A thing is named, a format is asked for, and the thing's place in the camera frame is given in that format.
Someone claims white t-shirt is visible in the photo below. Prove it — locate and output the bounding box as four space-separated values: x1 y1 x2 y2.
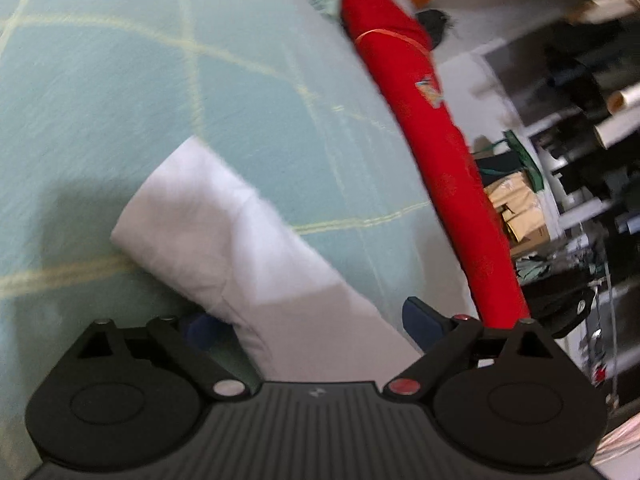
111 138 420 386

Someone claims yellow hanging garment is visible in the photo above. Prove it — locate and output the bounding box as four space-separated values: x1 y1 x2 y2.
485 172 546 242

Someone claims teal plaid bed blanket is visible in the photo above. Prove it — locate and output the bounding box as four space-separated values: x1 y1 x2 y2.
1 0 473 479

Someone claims red quilt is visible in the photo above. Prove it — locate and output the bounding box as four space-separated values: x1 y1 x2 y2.
341 0 529 330

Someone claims black hanging jacket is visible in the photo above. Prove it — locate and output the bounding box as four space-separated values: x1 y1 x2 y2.
523 283 596 339

